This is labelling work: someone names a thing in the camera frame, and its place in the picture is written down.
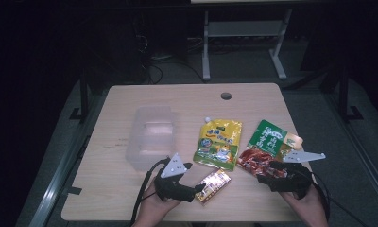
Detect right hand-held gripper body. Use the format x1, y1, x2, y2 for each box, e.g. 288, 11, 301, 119
268, 150, 327, 201

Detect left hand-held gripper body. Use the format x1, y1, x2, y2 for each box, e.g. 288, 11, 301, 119
153, 152, 198, 203

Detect small gold and red packet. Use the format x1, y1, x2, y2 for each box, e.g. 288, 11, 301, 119
195, 168, 232, 206

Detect green and red food packet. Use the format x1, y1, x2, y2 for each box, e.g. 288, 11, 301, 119
236, 119, 304, 179

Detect yellow spouted pouch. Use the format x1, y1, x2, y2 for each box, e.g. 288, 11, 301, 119
192, 116, 243, 172

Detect clear plastic container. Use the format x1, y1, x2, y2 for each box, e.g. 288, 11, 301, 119
125, 105, 179, 172

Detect person's left hand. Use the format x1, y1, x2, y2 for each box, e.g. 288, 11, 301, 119
134, 180, 182, 227

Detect person's right hand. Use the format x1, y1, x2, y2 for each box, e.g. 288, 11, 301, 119
280, 185, 329, 227

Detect black metal stand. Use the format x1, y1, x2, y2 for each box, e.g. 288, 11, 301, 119
337, 61, 365, 124
68, 70, 91, 125

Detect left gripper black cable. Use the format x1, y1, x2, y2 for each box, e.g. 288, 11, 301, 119
129, 157, 172, 227

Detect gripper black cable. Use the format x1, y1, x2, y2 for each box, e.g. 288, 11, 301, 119
129, 157, 172, 227
309, 171, 372, 227

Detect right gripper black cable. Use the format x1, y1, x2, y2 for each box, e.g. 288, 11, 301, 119
309, 171, 372, 227

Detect black floor cables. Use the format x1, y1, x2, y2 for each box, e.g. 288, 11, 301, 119
139, 31, 208, 85

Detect white metal desk frame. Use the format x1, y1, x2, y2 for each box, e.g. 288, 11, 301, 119
190, 0, 294, 82

